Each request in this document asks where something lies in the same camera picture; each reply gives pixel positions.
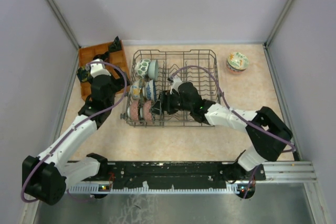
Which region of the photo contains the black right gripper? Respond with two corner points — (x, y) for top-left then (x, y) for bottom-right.
(149, 90), (193, 116)

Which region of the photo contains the red coral pattern bowl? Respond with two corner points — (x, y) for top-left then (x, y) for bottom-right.
(226, 68), (245, 75)

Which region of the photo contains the orange flower green leaf bowl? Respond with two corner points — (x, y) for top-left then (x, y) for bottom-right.
(226, 52), (249, 71)

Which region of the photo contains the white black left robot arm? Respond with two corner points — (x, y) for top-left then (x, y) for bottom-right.
(20, 67), (130, 206)

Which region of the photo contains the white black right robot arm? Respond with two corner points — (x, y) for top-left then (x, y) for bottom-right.
(151, 82), (293, 180)

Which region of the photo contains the dark leaf pattern bowl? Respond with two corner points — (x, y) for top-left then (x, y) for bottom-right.
(142, 101), (153, 123)

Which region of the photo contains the yellow blue swirl bowl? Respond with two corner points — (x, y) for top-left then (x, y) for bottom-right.
(130, 79), (143, 100)

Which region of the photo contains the blue rose pattern bowl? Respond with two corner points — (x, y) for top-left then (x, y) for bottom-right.
(143, 80), (157, 102)

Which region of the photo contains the pink floral bowl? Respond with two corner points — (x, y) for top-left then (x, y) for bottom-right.
(127, 100), (143, 122)

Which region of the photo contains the green leaf pattern bowl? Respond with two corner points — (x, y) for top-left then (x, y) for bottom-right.
(134, 59), (151, 78)

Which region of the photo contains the teal yellow-flower folded tie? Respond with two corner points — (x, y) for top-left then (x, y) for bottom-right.
(76, 66), (92, 83)

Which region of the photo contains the dark green folded tie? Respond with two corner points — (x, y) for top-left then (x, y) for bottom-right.
(108, 36), (122, 52)

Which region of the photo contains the green striped bowl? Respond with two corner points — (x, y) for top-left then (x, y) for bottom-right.
(147, 59), (159, 81)

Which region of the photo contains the wooden compartment tray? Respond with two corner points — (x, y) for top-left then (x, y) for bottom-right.
(79, 41), (130, 100)

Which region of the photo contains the grey wire dish rack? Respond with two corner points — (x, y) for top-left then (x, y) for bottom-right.
(120, 49), (221, 127)

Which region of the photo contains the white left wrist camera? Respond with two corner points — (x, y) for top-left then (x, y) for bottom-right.
(90, 59), (111, 78)

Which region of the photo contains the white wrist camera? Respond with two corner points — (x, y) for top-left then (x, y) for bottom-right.
(90, 59), (111, 78)
(168, 76), (182, 94)

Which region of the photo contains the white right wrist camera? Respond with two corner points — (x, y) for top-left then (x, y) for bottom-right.
(168, 76), (182, 94)

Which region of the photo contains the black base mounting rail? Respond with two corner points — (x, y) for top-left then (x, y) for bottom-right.
(92, 161), (266, 198)

